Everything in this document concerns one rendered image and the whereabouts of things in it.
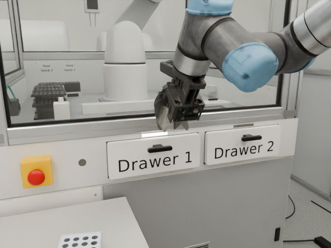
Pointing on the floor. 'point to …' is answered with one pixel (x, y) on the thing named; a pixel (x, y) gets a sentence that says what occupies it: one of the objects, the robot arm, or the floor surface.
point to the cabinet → (191, 204)
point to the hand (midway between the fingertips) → (167, 123)
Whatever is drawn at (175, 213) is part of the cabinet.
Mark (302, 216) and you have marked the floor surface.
